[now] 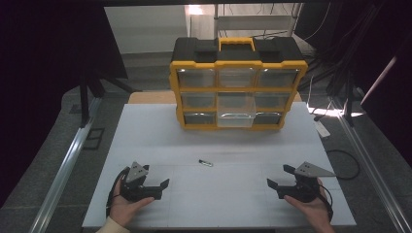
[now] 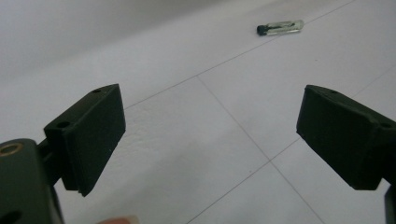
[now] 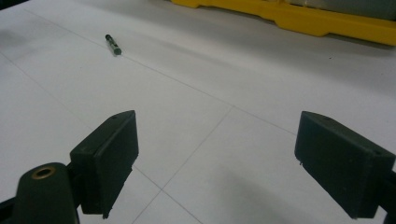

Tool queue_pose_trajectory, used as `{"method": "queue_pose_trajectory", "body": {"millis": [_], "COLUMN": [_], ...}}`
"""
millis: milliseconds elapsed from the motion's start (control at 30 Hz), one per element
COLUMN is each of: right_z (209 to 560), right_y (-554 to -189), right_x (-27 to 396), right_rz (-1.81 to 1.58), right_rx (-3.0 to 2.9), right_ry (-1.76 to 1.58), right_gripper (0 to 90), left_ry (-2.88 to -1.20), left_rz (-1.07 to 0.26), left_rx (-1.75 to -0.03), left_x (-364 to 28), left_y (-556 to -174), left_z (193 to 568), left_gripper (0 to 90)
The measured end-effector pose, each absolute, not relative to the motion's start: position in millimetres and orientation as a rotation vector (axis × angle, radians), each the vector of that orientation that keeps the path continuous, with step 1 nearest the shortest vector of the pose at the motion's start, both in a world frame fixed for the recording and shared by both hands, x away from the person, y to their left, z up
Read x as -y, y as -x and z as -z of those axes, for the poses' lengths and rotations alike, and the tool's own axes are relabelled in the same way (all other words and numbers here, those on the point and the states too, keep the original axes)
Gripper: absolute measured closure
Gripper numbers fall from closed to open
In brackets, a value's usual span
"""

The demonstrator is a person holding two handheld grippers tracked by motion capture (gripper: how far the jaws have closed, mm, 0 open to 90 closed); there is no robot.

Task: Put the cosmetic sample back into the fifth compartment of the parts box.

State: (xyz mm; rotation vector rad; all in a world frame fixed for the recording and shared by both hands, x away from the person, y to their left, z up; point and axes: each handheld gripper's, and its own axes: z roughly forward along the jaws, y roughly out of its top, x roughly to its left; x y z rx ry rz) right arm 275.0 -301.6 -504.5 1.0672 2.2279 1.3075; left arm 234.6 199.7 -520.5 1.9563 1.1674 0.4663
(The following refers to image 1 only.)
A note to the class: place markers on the white wall panel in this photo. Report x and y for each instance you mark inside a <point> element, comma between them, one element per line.
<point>145,29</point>

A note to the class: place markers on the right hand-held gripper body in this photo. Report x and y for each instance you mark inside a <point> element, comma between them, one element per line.
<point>302,189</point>

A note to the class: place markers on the clear plastic drawer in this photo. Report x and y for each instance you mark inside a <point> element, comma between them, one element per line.
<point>235,117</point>

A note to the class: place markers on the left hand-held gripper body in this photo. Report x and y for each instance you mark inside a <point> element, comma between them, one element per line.
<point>139,189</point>

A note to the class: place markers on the yellow black drawer organizer cabinet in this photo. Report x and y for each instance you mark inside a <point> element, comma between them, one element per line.
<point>194,48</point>

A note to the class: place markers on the white metal shelf rack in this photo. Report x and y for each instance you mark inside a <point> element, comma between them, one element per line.
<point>252,22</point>

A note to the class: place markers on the dark curtain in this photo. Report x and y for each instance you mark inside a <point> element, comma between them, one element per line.
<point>39,81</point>
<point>382,64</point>

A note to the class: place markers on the person's left hand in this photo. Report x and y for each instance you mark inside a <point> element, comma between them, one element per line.
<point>124,210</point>

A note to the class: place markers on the black floor plate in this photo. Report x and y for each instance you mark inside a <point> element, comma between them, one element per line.
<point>94,138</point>

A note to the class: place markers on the person's right hand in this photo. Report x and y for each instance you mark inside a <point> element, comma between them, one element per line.
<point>311,210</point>

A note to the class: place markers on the group of closed clear drawers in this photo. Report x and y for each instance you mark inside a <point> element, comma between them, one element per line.
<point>196,78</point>

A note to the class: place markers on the wooden board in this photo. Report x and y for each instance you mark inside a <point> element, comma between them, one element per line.
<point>150,97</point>

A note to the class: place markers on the aluminium frame rail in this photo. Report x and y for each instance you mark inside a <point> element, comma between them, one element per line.
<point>64,168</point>
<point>369,168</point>

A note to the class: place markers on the white power strip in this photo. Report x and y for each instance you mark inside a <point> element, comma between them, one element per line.
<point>321,128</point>

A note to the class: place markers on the black metal stand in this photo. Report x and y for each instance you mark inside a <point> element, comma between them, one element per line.
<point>85,100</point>
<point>349,103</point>

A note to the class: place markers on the small black silver cylinder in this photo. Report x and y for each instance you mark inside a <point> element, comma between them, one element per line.
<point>205,163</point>

